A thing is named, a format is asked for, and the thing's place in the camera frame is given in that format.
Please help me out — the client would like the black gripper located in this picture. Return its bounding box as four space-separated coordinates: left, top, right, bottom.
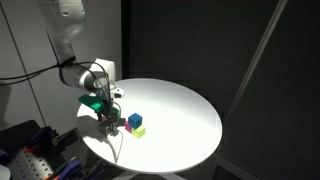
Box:
97 100 126 135

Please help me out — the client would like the grey block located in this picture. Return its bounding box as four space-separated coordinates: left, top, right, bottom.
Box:
105 122 115 135

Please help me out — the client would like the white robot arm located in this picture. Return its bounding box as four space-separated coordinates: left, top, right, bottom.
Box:
37 0 124 135

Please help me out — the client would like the magenta block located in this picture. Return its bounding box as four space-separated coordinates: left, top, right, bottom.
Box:
125 121 132 133

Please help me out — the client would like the blue block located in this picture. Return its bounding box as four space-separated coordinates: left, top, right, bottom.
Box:
128 113 142 129

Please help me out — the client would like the yellow-green block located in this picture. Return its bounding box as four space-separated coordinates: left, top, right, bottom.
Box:
131 126 146 138

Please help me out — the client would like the purple clamp lower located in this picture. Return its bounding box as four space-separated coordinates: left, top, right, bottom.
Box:
44 160 82 180

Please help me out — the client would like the purple clamp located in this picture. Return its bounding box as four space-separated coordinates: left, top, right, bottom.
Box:
23 126 58 153
44 160 82 180

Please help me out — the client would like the white round table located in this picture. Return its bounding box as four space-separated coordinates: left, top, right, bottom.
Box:
77 78 222 174

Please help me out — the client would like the purple clamp upper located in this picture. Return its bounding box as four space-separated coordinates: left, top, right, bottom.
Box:
23 126 58 153

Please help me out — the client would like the perforated metal board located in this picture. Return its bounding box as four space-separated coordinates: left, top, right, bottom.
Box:
0 147 64 180

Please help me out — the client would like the grey diagonal pole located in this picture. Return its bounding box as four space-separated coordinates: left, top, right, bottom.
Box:
224 0 288 122

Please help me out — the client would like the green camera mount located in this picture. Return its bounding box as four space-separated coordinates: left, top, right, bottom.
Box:
78 95 104 112

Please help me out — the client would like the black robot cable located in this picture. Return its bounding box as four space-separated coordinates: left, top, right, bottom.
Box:
0 56 123 131

